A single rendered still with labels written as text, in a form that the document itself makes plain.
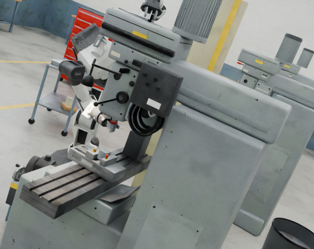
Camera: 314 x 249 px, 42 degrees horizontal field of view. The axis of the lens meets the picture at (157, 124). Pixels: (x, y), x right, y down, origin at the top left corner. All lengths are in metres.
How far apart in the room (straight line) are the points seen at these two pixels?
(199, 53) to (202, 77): 1.92
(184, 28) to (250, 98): 0.50
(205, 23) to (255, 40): 9.15
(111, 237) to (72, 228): 0.27
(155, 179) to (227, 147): 0.43
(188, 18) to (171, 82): 0.43
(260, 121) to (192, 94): 0.38
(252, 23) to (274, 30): 0.60
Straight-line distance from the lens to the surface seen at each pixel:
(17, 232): 2.91
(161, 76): 1.96
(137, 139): 2.96
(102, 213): 2.47
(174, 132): 2.11
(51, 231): 2.74
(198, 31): 2.22
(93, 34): 2.85
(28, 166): 3.30
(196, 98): 2.17
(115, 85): 2.37
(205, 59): 4.06
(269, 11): 11.38
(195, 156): 2.09
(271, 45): 11.29
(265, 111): 2.11
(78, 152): 2.62
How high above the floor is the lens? 1.99
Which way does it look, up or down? 15 degrees down
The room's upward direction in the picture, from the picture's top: 21 degrees clockwise
